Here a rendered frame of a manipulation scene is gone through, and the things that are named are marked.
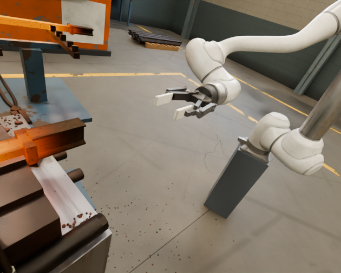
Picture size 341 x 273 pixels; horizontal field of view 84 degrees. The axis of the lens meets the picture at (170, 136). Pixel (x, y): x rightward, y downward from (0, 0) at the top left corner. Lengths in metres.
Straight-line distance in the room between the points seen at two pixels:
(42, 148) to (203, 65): 0.61
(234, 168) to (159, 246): 0.69
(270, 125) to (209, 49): 0.60
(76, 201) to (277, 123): 1.06
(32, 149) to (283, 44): 0.86
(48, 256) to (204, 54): 0.72
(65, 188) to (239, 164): 1.10
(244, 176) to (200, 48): 0.88
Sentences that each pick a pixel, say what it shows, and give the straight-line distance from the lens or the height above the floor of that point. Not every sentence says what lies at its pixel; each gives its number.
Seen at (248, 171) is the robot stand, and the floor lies 0.49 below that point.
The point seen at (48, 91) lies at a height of 0.75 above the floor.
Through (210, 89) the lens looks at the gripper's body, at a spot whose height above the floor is 1.03.
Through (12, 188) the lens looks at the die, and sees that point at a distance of 0.32.
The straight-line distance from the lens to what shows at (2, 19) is 1.00.
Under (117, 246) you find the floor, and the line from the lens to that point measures 1.34.
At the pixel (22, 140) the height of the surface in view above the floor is 1.01.
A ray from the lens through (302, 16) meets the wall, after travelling 7.53.
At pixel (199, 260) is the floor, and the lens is 1.43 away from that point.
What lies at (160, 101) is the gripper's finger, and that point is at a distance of 0.55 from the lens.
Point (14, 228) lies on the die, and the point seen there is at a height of 0.98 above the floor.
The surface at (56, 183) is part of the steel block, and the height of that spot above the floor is 0.91.
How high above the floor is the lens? 1.23
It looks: 35 degrees down
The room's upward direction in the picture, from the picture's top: 19 degrees clockwise
